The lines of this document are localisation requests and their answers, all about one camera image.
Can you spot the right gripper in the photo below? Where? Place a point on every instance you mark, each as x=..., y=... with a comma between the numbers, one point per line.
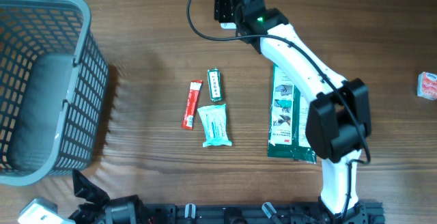
x=221, y=1

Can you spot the grey plastic shopping basket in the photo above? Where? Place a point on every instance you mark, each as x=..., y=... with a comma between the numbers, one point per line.
x=53, y=82

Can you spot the green 3M gloves bag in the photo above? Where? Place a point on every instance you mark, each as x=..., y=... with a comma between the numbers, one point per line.
x=288, y=119

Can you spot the white barcode scanner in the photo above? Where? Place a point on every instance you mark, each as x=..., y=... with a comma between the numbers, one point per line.
x=228, y=26

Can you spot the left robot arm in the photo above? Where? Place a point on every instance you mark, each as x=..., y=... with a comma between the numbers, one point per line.
x=100, y=208

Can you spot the small red packet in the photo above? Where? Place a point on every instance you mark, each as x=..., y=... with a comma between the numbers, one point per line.
x=191, y=106

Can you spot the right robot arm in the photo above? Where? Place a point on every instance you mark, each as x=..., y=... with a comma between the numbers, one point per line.
x=338, y=120

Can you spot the green white small box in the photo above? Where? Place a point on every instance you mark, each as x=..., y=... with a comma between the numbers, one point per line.
x=214, y=82

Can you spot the light green wet wipes pack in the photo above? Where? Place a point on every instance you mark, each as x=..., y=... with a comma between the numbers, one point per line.
x=214, y=123

